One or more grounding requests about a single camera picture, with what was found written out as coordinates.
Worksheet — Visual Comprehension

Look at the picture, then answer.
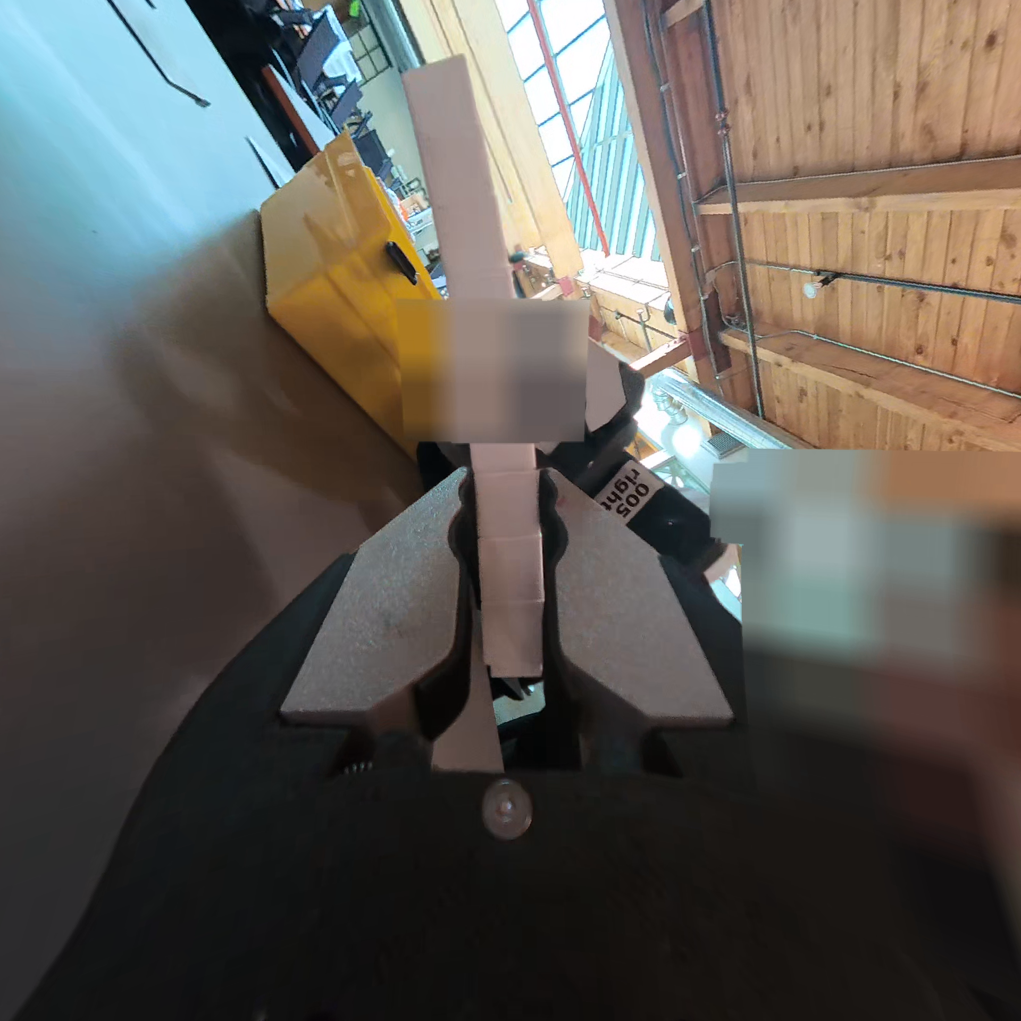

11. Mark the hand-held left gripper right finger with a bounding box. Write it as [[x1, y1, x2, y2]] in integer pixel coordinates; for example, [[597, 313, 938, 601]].
[[541, 469, 735, 725]]

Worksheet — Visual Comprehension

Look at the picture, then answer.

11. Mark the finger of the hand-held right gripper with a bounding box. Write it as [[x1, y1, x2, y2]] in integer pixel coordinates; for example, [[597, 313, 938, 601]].
[[586, 343, 647, 438]]

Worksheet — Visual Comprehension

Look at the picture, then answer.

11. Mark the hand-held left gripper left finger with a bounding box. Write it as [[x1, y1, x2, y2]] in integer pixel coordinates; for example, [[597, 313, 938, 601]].
[[279, 466, 477, 741]]

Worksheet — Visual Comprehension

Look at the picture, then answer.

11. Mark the long white block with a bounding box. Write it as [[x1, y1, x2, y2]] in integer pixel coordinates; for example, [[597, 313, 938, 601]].
[[401, 54, 553, 679]]

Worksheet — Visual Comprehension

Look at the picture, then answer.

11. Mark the yellow plastic bin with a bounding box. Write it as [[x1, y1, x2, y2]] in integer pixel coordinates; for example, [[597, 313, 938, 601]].
[[259, 131, 448, 448]]

